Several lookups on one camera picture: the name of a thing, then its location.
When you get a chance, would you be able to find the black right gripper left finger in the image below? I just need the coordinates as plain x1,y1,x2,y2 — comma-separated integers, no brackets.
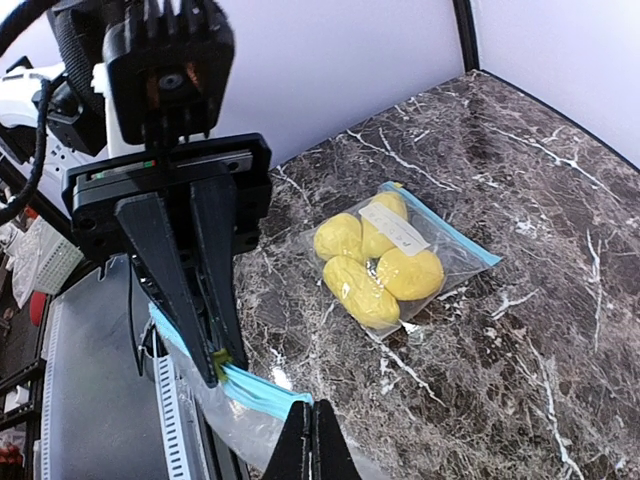
262,401,312,480

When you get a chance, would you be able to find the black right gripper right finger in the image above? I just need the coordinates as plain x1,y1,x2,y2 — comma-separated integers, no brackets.
311,399,361,480

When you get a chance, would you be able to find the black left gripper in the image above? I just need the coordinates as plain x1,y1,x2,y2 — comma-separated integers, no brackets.
62,133,272,387

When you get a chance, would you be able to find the small clear zip bag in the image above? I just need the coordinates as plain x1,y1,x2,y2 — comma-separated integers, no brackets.
148,302,391,480

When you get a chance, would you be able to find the yellow toy lemon back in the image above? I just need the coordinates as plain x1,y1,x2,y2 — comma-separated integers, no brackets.
313,213,365,264

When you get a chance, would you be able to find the yellow toy lemon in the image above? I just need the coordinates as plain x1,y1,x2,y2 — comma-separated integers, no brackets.
376,248,445,301
313,213,365,264
358,192,408,258

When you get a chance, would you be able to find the yellow toy lemon front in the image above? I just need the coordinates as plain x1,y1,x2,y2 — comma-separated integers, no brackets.
358,192,408,258

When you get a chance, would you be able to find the large clear zip bag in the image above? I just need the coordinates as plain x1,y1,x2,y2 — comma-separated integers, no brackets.
300,182,501,340

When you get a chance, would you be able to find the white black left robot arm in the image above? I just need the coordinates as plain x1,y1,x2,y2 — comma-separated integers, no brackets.
1,1,272,387

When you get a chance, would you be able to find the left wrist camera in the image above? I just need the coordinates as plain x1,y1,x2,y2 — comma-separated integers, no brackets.
47,1,235,148

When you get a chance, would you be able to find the white slotted cable duct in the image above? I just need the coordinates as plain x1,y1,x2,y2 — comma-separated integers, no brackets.
39,299,194,480

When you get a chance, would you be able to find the black left frame post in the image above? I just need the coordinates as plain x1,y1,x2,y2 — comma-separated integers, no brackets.
452,0,480,72

